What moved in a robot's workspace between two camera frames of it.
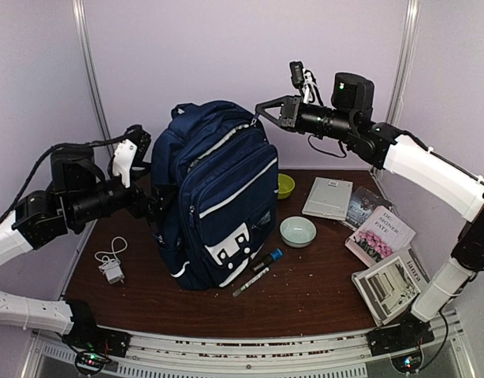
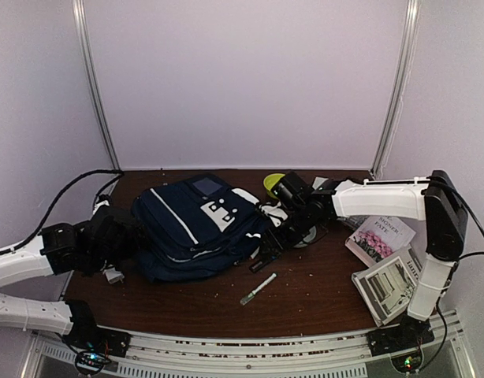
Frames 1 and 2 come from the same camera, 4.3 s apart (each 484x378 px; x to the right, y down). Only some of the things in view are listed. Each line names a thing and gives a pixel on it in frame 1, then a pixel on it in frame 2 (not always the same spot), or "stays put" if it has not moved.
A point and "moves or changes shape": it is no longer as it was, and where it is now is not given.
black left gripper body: (137, 202) -> (121, 231)
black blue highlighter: (258, 266) stays put
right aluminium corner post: (405, 61) stays put
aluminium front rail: (324, 354) stays put
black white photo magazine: (389, 285) stays put
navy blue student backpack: (214, 187) moves or changes shape
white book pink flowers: (381, 235) stays put
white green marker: (251, 282) -> (247, 298)
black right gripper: (289, 113) -> (274, 241)
